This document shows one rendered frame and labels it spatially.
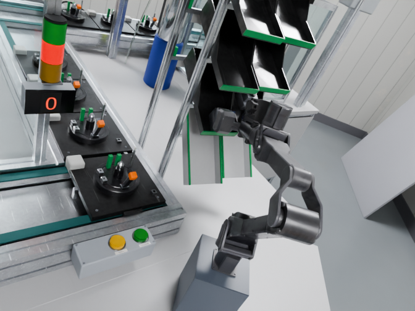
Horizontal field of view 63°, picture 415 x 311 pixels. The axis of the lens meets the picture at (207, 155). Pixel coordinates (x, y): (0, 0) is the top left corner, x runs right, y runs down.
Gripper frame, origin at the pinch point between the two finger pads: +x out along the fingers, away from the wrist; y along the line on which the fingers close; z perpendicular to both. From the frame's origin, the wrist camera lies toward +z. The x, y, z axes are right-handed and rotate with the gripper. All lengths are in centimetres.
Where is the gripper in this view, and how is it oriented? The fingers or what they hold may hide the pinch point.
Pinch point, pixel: (238, 119)
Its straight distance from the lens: 97.4
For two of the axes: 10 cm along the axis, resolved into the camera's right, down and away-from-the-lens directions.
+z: 3.1, -8.8, -3.5
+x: -3.8, -4.5, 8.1
